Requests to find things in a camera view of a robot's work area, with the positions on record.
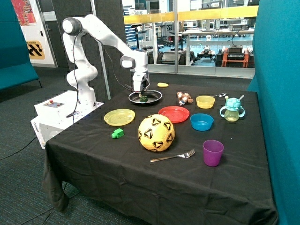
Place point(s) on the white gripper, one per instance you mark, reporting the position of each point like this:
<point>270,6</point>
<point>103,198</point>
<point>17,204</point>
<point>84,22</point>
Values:
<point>141,82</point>

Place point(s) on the green toy capsicum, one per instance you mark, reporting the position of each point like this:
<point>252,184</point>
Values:
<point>143,99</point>

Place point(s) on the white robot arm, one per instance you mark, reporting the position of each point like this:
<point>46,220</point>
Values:
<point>74,29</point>

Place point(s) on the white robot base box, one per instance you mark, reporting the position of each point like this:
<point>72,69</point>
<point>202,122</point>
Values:
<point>57,114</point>

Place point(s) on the yellow plastic plate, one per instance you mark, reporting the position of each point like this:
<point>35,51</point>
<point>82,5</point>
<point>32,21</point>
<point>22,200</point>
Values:
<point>119,117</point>

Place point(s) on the red plastic plate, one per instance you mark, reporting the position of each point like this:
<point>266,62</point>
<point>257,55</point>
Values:
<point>175,114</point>

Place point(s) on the black frying pan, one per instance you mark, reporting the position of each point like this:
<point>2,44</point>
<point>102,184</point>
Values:
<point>154,96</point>

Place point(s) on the yellow toy lemon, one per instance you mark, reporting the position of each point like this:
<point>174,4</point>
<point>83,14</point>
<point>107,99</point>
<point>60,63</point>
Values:
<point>162,84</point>

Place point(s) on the brown plush toy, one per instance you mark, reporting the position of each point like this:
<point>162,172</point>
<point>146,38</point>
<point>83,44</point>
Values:
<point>184,98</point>

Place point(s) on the yellow black soccer ball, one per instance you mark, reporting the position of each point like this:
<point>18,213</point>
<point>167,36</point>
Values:
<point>156,133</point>

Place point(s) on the green toy block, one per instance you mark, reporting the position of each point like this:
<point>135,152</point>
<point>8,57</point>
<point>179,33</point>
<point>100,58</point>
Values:
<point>117,133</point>

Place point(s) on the yellow plastic bowl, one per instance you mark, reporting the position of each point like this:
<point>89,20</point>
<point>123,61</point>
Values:
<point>205,102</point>

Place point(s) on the black tablecloth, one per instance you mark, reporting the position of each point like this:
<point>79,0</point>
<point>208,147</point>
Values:
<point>176,191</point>

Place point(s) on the blue plastic bowl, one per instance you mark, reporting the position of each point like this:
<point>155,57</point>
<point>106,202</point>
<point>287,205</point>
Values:
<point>201,121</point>

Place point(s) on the silver metal fork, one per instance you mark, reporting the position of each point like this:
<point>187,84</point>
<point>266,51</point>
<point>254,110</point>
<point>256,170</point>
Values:
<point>184,155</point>

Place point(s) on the silver metal spoon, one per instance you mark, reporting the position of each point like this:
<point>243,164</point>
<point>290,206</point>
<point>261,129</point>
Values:
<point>220,95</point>

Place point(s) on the purple plastic cup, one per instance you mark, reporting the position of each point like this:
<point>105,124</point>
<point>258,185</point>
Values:
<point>212,152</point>

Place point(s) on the turtle lid sippy cup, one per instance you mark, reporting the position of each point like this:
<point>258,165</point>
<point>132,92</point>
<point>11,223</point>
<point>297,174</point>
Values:
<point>232,110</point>

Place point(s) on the orange mobile robot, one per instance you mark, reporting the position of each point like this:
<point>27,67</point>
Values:
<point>235,57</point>

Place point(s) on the white lab table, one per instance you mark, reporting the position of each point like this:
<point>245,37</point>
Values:
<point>209,45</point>

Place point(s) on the yellow black warning sign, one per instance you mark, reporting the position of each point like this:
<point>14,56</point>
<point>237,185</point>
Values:
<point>35,50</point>

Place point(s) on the teal sofa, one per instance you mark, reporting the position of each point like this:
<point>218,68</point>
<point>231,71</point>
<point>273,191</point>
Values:
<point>15,65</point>

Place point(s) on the teal partition panel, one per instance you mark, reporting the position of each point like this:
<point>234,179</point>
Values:
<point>276,46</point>

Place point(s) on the red wall poster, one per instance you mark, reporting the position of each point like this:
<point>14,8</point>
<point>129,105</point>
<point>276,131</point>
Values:
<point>24,12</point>

